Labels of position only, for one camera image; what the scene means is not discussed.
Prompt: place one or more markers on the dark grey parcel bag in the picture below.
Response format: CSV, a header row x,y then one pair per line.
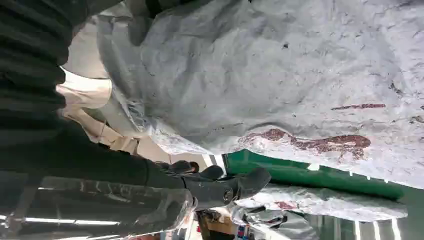
x,y
281,228

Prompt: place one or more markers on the green conveyor belt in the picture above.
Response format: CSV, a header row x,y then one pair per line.
x,y
298,179

